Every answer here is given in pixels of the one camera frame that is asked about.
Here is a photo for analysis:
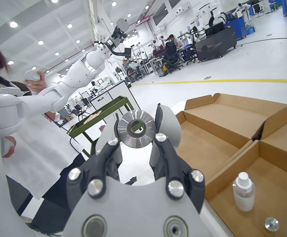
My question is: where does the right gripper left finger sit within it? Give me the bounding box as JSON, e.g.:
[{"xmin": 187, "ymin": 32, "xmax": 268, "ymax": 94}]
[{"xmin": 67, "ymin": 113, "xmax": 123, "ymax": 200}]

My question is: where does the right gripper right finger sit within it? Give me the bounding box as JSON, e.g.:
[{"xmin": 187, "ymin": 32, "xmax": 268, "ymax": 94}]
[{"xmin": 149, "ymin": 103, "xmax": 205, "ymax": 200}]

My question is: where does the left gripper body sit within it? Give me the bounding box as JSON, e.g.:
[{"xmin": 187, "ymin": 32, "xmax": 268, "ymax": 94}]
[{"xmin": 107, "ymin": 33, "xmax": 121, "ymax": 49}]

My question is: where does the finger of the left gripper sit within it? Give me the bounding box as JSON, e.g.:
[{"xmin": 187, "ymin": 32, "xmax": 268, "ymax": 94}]
[{"xmin": 113, "ymin": 19, "xmax": 129, "ymax": 38}]

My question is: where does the flanged metal ring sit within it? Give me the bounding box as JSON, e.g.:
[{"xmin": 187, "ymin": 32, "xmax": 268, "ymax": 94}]
[{"xmin": 117, "ymin": 109, "xmax": 155, "ymax": 148}]

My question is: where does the shallow cardboard box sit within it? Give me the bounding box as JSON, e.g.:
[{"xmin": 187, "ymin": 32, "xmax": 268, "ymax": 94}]
[
  {"xmin": 176, "ymin": 93, "xmax": 287, "ymax": 188},
  {"xmin": 204, "ymin": 110, "xmax": 287, "ymax": 237}
]

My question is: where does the white cabinet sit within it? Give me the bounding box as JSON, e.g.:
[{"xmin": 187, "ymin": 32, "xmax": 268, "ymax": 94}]
[{"xmin": 90, "ymin": 80, "xmax": 135, "ymax": 112}]

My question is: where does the green metal cart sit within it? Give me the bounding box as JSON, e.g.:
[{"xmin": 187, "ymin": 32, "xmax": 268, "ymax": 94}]
[{"xmin": 67, "ymin": 96, "xmax": 141, "ymax": 158}]

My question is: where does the person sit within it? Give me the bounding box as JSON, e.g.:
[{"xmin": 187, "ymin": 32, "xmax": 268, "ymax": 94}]
[
  {"xmin": 0, "ymin": 50, "xmax": 87, "ymax": 217},
  {"xmin": 167, "ymin": 34, "xmax": 180, "ymax": 48}
]

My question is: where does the black office chair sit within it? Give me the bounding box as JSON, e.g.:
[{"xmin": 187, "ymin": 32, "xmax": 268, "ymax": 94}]
[
  {"xmin": 183, "ymin": 44, "xmax": 199, "ymax": 65},
  {"xmin": 164, "ymin": 42, "xmax": 183, "ymax": 74}
]

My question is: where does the black counter desk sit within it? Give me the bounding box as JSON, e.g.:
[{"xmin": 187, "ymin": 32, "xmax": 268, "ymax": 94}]
[{"xmin": 195, "ymin": 25, "xmax": 237, "ymax": 62}]

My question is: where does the small clear spray bottle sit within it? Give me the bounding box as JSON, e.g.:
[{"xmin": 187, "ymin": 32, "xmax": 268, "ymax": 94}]
[{"xmin": 233, "ymin": 172, "xmax": 256, "ymax": 212}]

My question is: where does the blue cabinet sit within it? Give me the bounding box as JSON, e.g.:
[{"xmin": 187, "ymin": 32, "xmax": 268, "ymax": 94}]
[{"xmin": 225, "ymin": 17, "xmax": 247, "ymax": 41}]

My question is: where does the small metal bush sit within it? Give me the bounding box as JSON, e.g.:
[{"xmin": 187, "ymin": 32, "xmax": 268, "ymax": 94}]
[{"xmin": 264, "ymin": 217, "xmax": 280, "ymax": 231}]

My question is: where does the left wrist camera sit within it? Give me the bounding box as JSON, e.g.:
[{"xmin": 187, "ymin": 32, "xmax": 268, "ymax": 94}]
[{"xmin": 94, "ymin": 41, "xmax": 132, "ymax": 59}]

